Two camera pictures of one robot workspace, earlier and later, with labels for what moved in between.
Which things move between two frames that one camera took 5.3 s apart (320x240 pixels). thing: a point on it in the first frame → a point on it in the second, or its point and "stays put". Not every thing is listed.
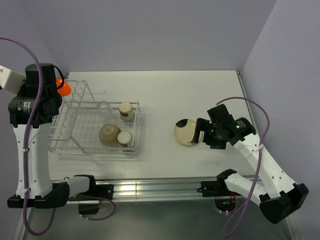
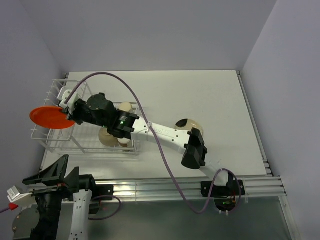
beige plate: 184,131 stays put
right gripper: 201,124 → 73,116
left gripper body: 58,99 → 50,199
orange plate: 65,89 → 51,117
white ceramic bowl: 108,135 stays put
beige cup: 124,138 stays put
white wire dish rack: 85,126 stays put
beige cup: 126,112 stays put
